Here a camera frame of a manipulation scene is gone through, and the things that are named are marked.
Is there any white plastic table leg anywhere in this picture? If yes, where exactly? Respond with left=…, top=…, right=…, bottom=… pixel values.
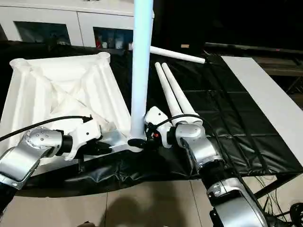
left=154, top=62, right=188, bottom=127
left=129, top=42, right=206, bottom=65
left=161, top=62, right=203, bottom=125
left=128, top=0, right=155, bottom=143

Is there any white sideboard with glass doors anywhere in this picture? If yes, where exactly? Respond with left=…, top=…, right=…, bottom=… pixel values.
left=0, top=0, right=155, bottom=50

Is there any black metal table frame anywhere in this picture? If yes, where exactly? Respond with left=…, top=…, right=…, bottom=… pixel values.
left=256, top=171, right=303, bottom=200

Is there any white plastic table top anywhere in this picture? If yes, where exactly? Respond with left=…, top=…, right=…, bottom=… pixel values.
left=0, top=52, right=145, bottom=167

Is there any black mat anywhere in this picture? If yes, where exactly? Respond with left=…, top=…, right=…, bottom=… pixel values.
left=0, top=40, right=303, bottom=198

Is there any black cabinet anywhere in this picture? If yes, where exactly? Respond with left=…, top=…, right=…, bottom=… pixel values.
left=152, top=0, right=303, bottom=53

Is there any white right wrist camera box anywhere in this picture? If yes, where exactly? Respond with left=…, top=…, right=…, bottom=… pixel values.
left=144, top=106, right=173, bottom=149

